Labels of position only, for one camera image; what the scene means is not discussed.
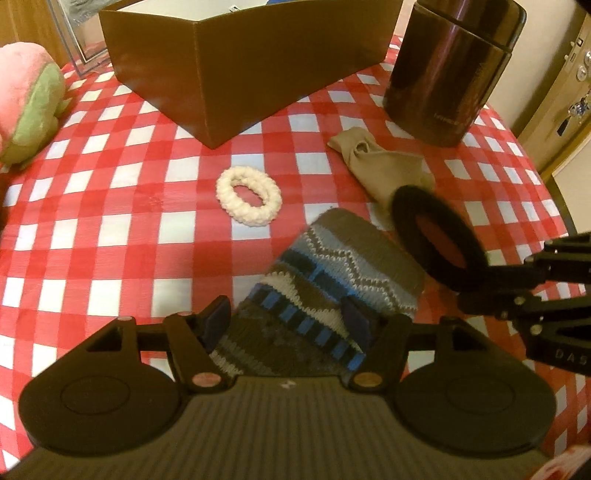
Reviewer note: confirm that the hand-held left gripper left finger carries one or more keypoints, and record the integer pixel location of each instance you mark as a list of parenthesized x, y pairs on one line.
[(217, 321)]

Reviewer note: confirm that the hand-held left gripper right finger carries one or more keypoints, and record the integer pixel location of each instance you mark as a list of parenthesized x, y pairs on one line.
[(356, 323)]

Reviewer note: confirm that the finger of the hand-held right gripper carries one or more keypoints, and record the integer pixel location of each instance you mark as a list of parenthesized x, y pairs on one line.
[(558, 267), (498, 303)]

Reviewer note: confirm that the grey blue knitted sock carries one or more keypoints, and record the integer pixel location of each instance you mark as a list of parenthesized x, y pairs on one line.
[(332, 258)]

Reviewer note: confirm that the black scrunchie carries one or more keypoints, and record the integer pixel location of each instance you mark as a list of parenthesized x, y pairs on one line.
[(406, 217)]

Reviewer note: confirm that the brown cardboard box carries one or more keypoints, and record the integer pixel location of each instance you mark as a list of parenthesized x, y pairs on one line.
[(161, 60)]

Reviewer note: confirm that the white scrunchie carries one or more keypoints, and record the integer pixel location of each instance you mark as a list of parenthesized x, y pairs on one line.
[(226, 194)]

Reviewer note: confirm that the red white checkered tablecloth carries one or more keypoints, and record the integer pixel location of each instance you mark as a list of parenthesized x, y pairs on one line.
[(115, 207)]

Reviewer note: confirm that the bunch of keys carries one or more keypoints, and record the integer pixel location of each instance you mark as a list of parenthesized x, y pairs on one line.
[(575, 110)]

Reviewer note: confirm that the beige thin sock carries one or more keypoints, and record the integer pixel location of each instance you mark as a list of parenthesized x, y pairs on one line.
[(383, 166)]

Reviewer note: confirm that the dark metal thermos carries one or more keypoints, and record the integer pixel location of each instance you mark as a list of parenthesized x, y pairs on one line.
[(443, 69)]

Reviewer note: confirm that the pink starfish plush toy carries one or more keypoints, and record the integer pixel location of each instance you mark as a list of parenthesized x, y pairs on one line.
[(27, 92)]

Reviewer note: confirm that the clear plastic container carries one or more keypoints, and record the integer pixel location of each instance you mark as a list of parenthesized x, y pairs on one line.
[(78, 46)]

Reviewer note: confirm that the wooden door panel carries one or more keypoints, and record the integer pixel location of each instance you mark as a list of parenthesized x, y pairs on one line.
[(27, 23)]

